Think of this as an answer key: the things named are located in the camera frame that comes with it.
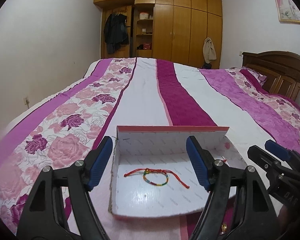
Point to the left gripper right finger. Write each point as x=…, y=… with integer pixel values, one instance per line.
x=238, y=205

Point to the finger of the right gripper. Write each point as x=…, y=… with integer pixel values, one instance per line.
x=277, y=147
x=268, y=163

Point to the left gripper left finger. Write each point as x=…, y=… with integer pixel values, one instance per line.
x=43, y=215

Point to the dark wooden headboard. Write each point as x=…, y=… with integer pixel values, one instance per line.
x=282, y=69

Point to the red cardboard shoe box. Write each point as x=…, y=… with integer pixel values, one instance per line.
x=152, y=175

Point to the purple floral bed quilt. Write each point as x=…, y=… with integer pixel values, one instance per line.
x=137, y=92

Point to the beige hanging cloth bag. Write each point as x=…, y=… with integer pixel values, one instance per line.
x=209, y=52

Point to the wooden wardrobe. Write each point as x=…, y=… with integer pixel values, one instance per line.
x=176, y=29

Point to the red box on shelf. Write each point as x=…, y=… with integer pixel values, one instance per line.
x=147, y=46

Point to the white pot on shelf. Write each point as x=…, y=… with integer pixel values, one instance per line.
x=143, y=16

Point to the black hanging jacket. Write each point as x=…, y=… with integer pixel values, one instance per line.
x=115, y=32

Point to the framed wall portrait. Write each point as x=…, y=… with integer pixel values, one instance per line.
x=287, y=11

